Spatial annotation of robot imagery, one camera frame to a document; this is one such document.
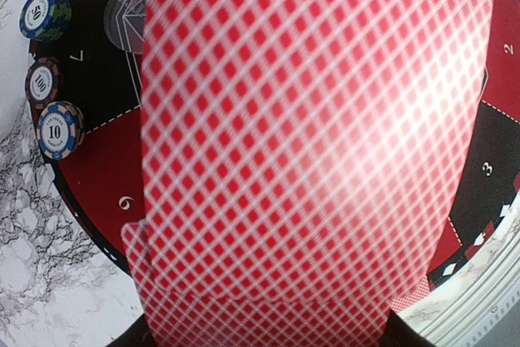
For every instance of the single blue green chip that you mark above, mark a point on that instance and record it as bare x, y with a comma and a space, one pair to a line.
45, 20

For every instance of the aluminium front rail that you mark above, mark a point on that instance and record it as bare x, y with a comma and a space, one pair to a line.
473, 301

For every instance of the dealt red card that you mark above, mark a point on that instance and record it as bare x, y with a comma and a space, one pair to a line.
300, 159
423, 290

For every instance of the red playing card deck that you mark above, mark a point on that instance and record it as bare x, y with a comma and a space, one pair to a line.
136, 249

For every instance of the blue green chip stack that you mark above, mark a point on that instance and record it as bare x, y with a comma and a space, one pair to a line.
43, 81

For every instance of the round red black poker mat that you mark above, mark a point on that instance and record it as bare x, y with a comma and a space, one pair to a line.
102, 182

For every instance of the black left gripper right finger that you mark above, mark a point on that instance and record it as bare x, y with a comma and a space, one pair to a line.
398, 333

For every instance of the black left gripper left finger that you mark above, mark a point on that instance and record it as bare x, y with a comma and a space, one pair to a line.
137, 335

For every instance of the clear round dealer button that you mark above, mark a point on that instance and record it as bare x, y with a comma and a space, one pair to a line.
124, 22

